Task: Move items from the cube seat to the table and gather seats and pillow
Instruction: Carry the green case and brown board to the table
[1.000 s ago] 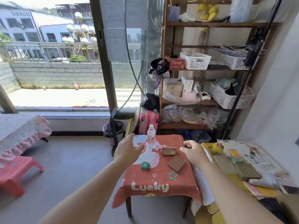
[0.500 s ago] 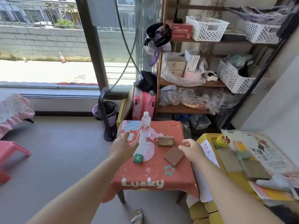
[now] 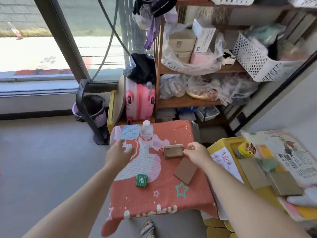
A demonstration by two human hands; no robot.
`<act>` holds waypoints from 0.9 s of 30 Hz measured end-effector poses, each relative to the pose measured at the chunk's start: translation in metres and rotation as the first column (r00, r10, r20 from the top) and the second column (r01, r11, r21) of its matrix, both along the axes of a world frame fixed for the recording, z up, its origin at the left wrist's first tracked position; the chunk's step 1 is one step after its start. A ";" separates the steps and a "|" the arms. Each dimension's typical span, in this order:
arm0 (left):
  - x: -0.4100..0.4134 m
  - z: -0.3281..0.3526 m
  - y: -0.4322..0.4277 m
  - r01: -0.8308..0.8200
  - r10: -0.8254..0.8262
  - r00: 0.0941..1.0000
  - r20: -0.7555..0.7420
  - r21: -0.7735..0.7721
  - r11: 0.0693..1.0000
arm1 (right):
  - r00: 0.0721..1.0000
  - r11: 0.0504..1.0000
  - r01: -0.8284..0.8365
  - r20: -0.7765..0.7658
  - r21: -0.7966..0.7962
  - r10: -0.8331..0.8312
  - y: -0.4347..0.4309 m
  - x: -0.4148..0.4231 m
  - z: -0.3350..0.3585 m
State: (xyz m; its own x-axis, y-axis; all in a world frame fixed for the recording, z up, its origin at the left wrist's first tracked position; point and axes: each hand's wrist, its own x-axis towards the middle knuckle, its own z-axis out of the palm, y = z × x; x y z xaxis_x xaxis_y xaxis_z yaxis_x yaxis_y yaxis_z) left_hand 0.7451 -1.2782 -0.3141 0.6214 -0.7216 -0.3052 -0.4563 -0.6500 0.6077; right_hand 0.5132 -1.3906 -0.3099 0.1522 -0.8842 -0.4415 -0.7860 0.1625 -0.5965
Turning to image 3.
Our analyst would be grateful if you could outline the large clear plastic bag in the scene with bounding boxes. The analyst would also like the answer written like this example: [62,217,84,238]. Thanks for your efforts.
[161,22,226,76]

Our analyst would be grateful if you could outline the wooden storage shelf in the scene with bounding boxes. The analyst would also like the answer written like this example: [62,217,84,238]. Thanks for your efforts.
[153,0,317,127]

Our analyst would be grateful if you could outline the black fabric bag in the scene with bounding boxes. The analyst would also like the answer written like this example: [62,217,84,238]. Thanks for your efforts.
[123,53,157,85]

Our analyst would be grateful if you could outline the small wooden box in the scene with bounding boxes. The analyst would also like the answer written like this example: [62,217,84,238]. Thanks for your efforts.
[162,144,185,160]

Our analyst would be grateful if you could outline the clear bag red contents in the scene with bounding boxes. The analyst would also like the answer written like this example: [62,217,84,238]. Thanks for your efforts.
[186,75,223,101]

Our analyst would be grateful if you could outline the white and blue box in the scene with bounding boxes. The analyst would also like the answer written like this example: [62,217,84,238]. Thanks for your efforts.
[192,18,216,53]

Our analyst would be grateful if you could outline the person's left forearm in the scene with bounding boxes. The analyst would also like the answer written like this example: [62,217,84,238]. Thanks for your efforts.
[22,163,122,238]

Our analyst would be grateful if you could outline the person's right hand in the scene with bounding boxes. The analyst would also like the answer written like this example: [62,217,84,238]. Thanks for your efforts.
[183,141,213,171]

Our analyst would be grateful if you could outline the white and black dispenser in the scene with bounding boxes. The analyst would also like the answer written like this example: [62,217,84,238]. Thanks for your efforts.
[221,49,236,65]

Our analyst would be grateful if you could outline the red calligraphy paper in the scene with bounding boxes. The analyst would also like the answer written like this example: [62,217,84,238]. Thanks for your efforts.
[14,68,75,77]

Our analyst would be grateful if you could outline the sliding glass door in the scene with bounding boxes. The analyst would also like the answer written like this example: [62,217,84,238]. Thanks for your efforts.
[0,0,132,97]

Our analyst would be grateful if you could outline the teal cloth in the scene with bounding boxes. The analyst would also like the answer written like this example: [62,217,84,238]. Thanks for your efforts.
[247,23,287,45]

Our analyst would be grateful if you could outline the green striped tin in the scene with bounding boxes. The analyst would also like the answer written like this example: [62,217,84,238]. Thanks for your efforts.
[135,174,148,188]

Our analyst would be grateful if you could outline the clear water bottle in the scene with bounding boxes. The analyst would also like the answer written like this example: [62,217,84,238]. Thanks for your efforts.
[140,120,154,148]

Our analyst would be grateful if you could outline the pink box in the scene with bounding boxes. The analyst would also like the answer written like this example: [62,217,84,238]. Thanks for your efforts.
[190,51,219,66]

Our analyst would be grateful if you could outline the thin grey hoop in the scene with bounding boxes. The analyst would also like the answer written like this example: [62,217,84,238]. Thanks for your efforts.
[91,0,132,82]

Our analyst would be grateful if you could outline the low white mesh basket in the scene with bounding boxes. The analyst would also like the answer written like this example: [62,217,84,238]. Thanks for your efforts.
[195,105,220,122]

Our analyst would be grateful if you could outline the yellow round tin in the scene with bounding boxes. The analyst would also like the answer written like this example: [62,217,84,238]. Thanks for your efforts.
[234,142,257,158]

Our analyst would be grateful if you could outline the person's left hand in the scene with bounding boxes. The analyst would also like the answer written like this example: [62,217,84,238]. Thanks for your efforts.
[104,139,136,173]

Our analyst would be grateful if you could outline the white paper red writing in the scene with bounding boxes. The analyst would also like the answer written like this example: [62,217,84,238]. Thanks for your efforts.
[210,147,244,221]

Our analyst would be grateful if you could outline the black curved floor stand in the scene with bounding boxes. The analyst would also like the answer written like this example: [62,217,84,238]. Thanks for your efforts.
[75,79,111,146]

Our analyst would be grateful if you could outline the person's sandal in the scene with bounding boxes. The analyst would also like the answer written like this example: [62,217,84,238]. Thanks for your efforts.
[140,219,156,238]

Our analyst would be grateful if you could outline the pink suitcase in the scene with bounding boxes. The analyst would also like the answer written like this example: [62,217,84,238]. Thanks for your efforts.
[124,76,157,124]

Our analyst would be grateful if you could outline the pale green cloth piece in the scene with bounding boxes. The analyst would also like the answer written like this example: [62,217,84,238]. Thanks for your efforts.
[256,157,280,173]

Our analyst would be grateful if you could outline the crumpled grey plastic bag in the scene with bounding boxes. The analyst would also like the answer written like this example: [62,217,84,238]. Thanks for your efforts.
[219,73,259,106]

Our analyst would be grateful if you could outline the large beige cardboard box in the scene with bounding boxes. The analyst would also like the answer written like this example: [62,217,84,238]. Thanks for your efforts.
[169,29,196,52]

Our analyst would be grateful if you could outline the person's right forearm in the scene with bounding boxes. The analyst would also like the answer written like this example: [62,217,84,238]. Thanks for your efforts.
[198,158,312,238]

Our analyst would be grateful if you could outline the clear bag pink contents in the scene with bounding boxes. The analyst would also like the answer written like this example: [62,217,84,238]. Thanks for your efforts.
[158,74,188,100]

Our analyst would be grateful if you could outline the large white perforated basket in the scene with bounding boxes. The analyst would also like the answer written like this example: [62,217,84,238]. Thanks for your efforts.
[232,32,305,83]

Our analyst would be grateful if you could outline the illustrated poster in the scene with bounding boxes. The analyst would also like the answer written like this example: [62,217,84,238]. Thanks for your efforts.
[241,130,317,189]

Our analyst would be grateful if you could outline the small brown notebook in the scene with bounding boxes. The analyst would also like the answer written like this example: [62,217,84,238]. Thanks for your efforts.
[173,157,198,185]

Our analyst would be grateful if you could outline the red-labelled balcony bottle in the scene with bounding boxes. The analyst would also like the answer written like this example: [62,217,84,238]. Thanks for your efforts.
[6,21,24,39]

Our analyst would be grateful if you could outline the orange cartoon tablecloth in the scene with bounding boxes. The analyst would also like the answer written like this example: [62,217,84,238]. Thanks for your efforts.
[101,120,218,238]

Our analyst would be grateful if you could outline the brown cardboard sheet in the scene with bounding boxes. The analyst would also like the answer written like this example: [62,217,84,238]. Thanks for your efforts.
[267,171,304,197]
[238,158,271,190]

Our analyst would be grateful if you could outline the grey brick balcony wall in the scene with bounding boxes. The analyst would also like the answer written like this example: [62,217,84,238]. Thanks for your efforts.
[0,0,122,37]

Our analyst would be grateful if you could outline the small beige cardboard box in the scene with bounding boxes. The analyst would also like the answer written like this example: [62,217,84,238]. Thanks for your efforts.
[174,51,193,63]

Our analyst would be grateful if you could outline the black arched floor lamp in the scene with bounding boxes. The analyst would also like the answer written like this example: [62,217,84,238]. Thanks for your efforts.
[229,51,317,137]

